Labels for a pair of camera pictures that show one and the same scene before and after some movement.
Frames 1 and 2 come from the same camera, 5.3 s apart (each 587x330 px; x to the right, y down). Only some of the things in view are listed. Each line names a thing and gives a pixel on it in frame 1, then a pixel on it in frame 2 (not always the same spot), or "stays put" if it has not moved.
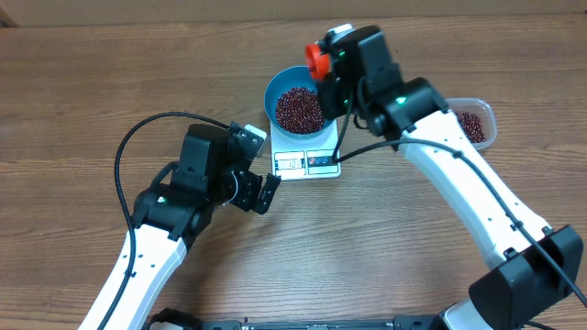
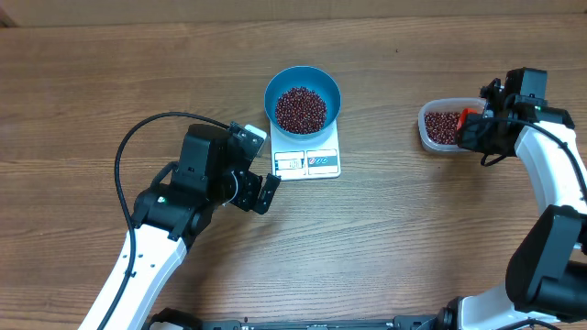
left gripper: x=251 y=181 stays put
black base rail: x=177 y=319 stays put
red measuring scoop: x=319 y=64 → x=463 y=116
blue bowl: x=293 y=104 stays put
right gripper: x=328 y=100 → x=467 y=140
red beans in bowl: x=299 y=111 stays put
